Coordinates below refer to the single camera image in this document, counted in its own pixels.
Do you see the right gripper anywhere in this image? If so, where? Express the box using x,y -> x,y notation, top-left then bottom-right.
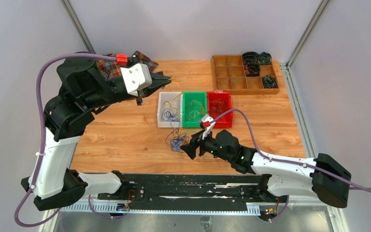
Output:
180,128 -> 232,162

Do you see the yellow cable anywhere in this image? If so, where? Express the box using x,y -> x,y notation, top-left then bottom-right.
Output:
163,76 -> 183,111
185,100 -> 206,122

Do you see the cable bundle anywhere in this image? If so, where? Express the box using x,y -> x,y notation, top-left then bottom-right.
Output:
165,128 -> 191,154

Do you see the brown cable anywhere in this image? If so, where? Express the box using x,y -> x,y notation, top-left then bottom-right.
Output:
209,100 -> 231,119

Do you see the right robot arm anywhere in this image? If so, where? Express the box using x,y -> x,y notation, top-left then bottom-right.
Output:
180,130 -> 351,208

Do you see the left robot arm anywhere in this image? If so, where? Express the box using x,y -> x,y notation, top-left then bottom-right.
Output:
21,52 -> 171,211

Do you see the white plastic bin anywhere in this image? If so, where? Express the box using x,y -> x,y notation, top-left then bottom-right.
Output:
157,92 -> 183,129

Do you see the green plastic bin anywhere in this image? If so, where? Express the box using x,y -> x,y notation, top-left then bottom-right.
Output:
182,91 -> 208,128

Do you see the plaid cloth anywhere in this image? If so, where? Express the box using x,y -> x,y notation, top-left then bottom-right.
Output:
96,51 -> 158,79

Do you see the red plastic bin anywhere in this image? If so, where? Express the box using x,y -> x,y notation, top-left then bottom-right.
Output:
206,91 -> 233,129

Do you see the wooden compartment tray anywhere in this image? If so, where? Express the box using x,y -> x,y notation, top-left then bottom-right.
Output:
211,53 -> 282,95

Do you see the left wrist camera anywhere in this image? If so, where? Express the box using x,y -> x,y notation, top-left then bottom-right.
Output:
121,63 -> 152,97

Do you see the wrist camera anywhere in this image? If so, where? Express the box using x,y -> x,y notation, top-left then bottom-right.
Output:
121,63 -> 152,97
200,114 -> 215,140

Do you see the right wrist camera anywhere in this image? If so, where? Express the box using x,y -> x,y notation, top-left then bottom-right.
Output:
200,114 -> 215,140

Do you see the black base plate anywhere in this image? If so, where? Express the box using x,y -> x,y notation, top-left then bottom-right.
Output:
86,173 -> 289,212

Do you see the dark coiled cable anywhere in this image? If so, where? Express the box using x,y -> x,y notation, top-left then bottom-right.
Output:
245,63 -> 262,77

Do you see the black coiled cable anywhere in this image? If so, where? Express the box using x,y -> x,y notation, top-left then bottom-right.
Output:
242,51 -> 260,66

